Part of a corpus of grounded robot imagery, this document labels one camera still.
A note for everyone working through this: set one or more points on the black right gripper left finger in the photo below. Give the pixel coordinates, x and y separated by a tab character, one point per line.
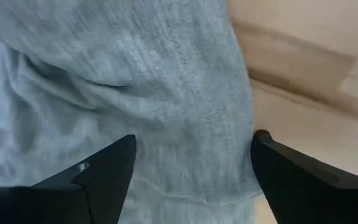
73	205

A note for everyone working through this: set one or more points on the grey garment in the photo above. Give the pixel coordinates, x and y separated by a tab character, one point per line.
120	77

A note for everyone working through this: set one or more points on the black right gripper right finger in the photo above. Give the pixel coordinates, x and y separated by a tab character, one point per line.
306	202

